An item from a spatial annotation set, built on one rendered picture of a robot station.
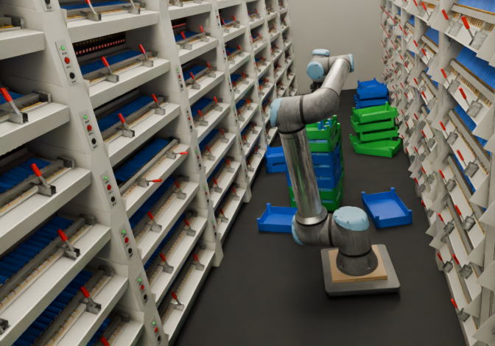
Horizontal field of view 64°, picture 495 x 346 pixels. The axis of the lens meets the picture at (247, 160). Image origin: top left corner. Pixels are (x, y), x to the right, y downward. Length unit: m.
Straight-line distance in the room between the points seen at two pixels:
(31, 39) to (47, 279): 0.62
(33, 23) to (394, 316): 1.65
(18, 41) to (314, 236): 1.36
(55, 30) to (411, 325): 1.63
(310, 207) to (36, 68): 1.18
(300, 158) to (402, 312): 0.77
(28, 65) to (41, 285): 0.59
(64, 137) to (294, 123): 0.83
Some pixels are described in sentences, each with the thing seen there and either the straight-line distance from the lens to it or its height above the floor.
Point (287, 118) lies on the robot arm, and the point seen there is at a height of 0.85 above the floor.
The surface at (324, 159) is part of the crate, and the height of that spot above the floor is 0.35.
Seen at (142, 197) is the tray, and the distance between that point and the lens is 1.53.
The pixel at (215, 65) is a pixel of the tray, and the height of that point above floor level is 0.95.
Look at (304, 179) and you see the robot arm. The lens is 1.71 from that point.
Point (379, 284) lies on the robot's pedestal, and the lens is 1.92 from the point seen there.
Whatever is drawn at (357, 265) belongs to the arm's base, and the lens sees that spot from 1.91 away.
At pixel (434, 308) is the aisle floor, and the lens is 1.93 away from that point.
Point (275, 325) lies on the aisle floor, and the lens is 1.86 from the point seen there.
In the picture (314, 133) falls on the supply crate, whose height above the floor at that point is 0.52.
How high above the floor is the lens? 1.31
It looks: 22 degrees down
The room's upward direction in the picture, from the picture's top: 10 degrees counter-clockwise
